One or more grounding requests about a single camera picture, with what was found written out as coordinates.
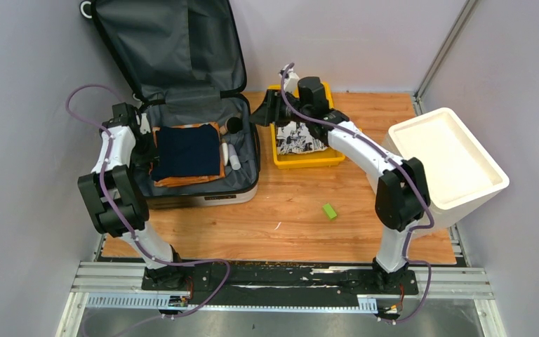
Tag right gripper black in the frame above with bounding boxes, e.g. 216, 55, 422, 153
248, 89, 311, 128

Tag newspaper print garment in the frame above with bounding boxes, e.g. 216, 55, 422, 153
274, 121, 327, 155

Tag navy blue garment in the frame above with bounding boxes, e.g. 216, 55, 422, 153
149, 124, 222, 183

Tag orange tie-dye jeans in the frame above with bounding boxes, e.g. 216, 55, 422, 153
150, 121, 227, 190

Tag black white space suitcase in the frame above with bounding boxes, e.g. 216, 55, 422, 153
88, 1, 260, 209

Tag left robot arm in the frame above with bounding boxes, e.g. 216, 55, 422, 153
78, 103, 187, 290

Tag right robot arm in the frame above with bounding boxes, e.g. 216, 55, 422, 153
250, 77, 434, 293

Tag round black lid compact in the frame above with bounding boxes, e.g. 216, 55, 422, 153
225, 117, 244, 134

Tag white oval soap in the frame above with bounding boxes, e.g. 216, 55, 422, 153
221, 142, 229, 166

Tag white cosmetic tube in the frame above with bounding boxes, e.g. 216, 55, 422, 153
228, 144, 241, 171

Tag yellow plastic tray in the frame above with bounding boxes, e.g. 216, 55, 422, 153
267, 81, 347, 171

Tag small green block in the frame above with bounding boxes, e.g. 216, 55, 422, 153
322, 204, 338, 220

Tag white drawer cabinet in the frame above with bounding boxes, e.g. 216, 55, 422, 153
382, 107, 510, 238

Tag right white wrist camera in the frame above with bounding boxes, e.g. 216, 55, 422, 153
280, 68, 300, 94

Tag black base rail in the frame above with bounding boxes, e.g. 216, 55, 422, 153
141, 261, 419, 307

